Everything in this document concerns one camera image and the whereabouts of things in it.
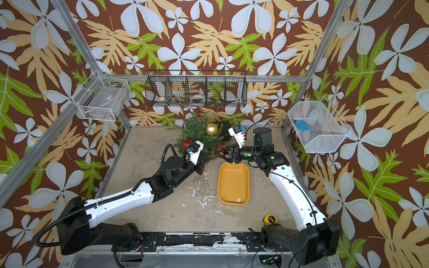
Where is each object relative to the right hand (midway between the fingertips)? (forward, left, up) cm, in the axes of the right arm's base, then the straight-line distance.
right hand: (220, 152), depth 69 cm
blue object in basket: (+20, -43, -4) cm, 48 cm away
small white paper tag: (-10, -10, -30) cm, 33 cm away
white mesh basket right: (+14, -52, -1) cm, 54 cm away
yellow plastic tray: (-2, -8, -29) cm, 30 cm away
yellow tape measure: (-19, -24, -28) cm, 42 cm away
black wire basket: (+46, +13, +1) cm, 48 cm away
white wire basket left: (+32, +61, +4) cm, 69 cm away
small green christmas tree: (+10, +12, +4) cm, 16 cm away
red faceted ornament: (+3, +15, +1) cm, 15 cm away
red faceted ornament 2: (0, 0, +3) cm, 3 cm away
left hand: (+2, +5, -1) cm, 6 cm away
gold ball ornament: (+10, +4, +3) cm, 11 cm away
